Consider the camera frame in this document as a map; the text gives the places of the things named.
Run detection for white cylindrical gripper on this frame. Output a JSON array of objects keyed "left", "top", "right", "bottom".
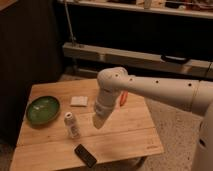
[{"left": 93, "top": 89, "right": 120, "bottom": 129}]

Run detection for small white bottle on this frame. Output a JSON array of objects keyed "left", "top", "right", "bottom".
[{"left": 64, "top": 112, "right": 80, "bottom": 138}]

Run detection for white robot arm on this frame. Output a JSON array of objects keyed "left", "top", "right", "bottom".
[{"left": 93, "top": 67, "right": 213, "bottom": 171}]

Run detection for black phone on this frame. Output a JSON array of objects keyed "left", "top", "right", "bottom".
[{"left": 74, "top": 144, "right": 97, "bottom": 168}]

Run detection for wooden table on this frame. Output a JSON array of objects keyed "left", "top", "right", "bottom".
[{"left": 10, "top": 79, "right": 164, "bottom": 171}]

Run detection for green bowl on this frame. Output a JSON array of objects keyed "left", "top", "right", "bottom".
[{"left": 26, "top": 96, "right": 60, "bottom": 126}]

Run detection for black object on shelf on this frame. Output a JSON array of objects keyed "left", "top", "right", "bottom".
[{"left": 161, "top": 53, "right": 190, "bottom": 64}]

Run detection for metal shelf unit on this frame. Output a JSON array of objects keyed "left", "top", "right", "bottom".
[{"left": 55, "top": 0, "right": 213, "bottom": 78}]

